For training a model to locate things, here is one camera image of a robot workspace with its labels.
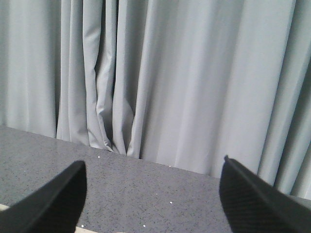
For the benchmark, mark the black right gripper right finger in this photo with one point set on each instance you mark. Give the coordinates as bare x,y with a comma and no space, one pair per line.
253,206

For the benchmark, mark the grey pleated curtain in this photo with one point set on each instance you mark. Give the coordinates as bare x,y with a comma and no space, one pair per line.
176,82

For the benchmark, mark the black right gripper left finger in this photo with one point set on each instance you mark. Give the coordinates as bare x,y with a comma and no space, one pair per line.
58,202

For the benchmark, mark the light wooden cutting board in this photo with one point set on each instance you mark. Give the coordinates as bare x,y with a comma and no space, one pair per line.
49,228

